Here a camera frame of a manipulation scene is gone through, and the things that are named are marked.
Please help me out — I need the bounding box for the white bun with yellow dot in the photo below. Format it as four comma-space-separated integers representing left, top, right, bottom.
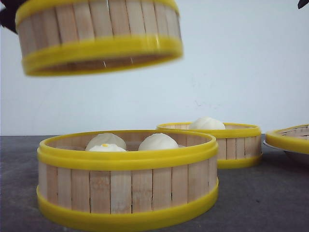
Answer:
88, 144, 126, 152

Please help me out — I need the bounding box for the white bun back left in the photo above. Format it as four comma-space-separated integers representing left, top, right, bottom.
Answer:
85, 133, 126, 151

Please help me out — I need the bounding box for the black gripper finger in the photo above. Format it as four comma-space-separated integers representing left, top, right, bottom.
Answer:
297, 0, 309, 9
0, 5, 18, 33

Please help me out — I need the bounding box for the white bun right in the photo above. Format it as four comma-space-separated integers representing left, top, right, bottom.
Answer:
138, 133, 179, 151

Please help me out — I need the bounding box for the white plate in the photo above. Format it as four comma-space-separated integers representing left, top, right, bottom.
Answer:
263, 140, 309, 168

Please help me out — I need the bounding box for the woven bamboo steamer lid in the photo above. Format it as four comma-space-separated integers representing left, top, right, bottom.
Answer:
266, 124, 309, 155

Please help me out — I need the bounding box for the bamboo steamer basket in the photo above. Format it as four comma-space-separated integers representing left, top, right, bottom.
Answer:
156, 122, 263, 169

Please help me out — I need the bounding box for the bamboo steamer basket base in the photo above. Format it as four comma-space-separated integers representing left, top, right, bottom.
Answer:
36, 130, 219, 232

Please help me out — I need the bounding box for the bamboo steamer basket lifted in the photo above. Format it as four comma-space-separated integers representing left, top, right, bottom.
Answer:
15, 0, 183, 76

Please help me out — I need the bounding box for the white steamed bun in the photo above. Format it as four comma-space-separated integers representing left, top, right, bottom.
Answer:
189, 116, 225, 130

